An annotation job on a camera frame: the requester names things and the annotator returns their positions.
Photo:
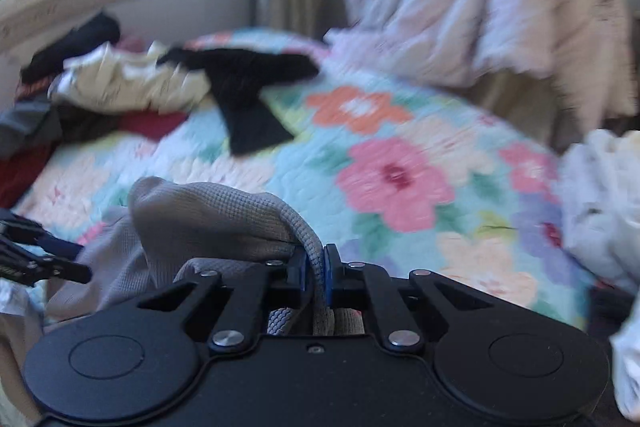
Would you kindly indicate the dark grey garment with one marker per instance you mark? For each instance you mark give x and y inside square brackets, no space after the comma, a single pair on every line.
[30,127]

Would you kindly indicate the floral quilt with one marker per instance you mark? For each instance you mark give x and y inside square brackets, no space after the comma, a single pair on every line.
[400,187]

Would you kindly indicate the black garment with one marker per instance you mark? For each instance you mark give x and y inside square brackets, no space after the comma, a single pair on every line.
[240,77]
[75,42]

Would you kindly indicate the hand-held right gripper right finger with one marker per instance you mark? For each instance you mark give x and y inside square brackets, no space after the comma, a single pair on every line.
[331,279]

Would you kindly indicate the white crumpled sheet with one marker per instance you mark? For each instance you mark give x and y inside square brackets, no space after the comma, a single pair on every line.
[600,207]

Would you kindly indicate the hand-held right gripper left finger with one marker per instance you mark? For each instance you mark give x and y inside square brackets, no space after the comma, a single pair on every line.
[298,274]

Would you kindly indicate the grey waffle knit garment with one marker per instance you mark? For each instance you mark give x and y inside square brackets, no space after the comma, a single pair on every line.
[200,217]

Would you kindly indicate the white fluffy blanket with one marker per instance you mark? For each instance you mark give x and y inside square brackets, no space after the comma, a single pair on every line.
[450,7]

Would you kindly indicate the red garment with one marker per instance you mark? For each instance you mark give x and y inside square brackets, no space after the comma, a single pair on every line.
[155,124]
[25,177]

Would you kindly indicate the cream garment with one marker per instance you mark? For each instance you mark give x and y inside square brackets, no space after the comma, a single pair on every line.
[125,82]

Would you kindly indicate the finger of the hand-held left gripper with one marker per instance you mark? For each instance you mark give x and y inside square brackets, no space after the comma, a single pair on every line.
[62,248]
[55,269]

